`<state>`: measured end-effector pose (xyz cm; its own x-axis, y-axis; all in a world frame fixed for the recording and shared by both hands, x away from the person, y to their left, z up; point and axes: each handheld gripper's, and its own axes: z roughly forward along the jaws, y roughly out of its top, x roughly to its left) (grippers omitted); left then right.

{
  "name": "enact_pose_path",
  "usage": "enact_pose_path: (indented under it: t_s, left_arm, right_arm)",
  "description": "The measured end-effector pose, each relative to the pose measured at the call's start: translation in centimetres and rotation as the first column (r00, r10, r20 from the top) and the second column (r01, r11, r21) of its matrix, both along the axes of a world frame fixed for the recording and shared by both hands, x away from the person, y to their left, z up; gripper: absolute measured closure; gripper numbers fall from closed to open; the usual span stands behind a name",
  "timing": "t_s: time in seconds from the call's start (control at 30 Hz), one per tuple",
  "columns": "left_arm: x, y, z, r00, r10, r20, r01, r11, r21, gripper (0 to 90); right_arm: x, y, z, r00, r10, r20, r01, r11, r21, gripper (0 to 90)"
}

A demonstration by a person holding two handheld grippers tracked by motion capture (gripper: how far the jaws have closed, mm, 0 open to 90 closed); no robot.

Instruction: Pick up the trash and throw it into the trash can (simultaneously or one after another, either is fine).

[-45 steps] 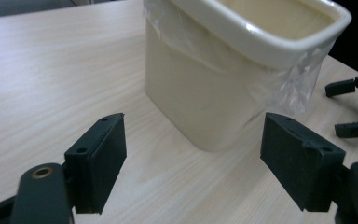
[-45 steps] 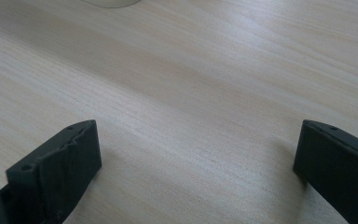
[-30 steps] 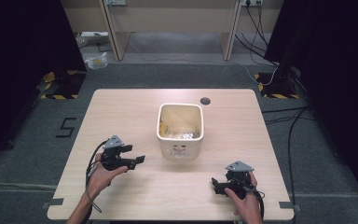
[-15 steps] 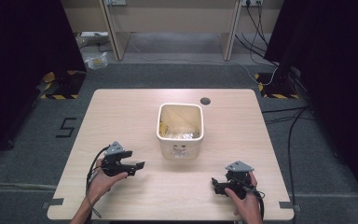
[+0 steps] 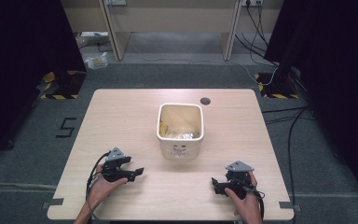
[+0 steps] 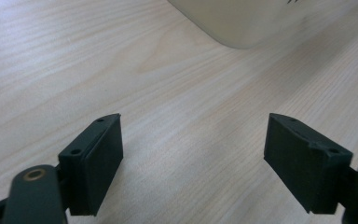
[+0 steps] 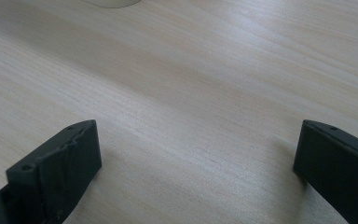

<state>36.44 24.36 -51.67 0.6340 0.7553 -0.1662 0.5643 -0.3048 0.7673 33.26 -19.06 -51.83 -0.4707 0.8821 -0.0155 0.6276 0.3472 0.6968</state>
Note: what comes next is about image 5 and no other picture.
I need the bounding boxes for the cream square waste bin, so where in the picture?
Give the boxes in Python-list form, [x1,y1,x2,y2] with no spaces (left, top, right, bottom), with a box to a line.
[156,103,205,161]

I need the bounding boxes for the black stand base striped tape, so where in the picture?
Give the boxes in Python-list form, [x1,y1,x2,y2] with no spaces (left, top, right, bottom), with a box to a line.
[254,72,300,100]
[39,69,88,101]

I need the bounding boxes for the hand-held gripper cable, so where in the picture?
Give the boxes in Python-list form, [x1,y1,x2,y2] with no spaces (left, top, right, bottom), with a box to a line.
[227,175,266,222]
[85,150,112,220]

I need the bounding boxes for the person's right hand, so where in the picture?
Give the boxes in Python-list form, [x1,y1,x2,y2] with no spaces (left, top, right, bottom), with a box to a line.
[223,171,263,220]

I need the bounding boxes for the black wall socket cables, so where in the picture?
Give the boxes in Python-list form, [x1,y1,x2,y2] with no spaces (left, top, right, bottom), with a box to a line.
[234,2,279,67]

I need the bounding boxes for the black curtain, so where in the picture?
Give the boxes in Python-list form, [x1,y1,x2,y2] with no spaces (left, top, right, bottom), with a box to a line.
[0,0,88,167]
[263,0,358,214]

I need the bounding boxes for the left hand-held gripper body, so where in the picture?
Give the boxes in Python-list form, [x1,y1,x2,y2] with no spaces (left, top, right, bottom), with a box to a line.
[101,147,132,183]

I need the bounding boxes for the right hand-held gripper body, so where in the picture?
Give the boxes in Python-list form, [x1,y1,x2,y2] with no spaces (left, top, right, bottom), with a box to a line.
[224,160,255,200]

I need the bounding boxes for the left hand-held gripper cable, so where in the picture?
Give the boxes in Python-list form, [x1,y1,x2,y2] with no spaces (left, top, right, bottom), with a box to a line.
[85,150,112,220]

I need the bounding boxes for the yellow wrapper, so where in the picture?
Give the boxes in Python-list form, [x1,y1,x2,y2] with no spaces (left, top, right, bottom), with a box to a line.
[158,120,170,138]

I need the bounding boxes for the person's left hand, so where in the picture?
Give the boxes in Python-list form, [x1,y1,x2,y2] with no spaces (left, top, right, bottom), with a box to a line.
[86,163,129,204]

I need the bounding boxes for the white wall socket strip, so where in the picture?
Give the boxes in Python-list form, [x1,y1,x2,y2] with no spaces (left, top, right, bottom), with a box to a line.
[241,0,264,7]

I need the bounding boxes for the black floor cable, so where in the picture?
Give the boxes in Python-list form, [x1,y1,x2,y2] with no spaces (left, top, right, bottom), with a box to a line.
[260,105,317,224]

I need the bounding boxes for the right hand-held gripper cable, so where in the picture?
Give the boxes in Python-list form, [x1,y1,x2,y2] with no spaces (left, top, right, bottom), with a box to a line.
[227,175,266,222]

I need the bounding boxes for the white desk with panel legs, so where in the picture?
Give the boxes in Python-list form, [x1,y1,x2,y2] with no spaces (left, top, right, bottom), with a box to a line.
[60,0,285,62]

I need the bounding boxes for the clear plastic bag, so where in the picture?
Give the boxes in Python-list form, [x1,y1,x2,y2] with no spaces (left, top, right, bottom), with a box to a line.
[84,51,109,70]

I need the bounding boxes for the white power strip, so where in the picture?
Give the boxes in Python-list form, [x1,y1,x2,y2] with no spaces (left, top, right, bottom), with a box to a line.
[79,31,110,45]

